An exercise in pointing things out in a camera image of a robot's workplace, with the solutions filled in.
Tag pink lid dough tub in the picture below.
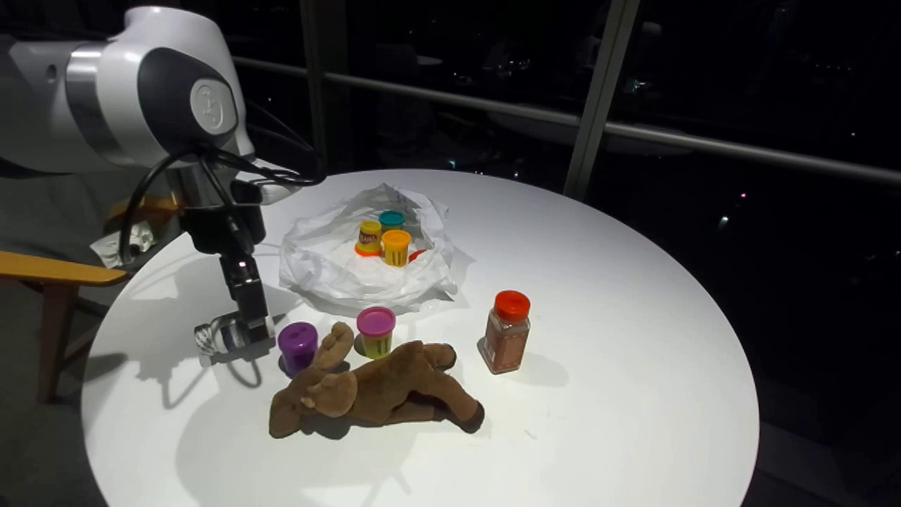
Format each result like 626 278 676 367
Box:
354 304 399 360

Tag brown plush moose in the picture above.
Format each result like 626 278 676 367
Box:
268 321 491 443

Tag grey window frame post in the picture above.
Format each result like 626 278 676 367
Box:
298 0 353 166
561 0 641 204

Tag red lid spice jar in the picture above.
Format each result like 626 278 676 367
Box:
479 287 534 378

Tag purple plastic cup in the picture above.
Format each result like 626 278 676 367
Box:
275 318 322 378

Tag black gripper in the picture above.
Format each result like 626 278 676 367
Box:
189 198 278 350

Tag grey armchair wooden arms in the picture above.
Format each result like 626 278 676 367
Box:
0 191 181 407

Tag orange-yellow dough tub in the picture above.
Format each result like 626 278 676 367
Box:
376 225 416 270

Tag metal window rail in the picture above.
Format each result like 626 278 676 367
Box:
234 53 901 186

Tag clear white plastic bag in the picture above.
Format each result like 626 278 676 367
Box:
278 181 475 312

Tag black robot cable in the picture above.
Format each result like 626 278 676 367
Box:
115 138 327 270

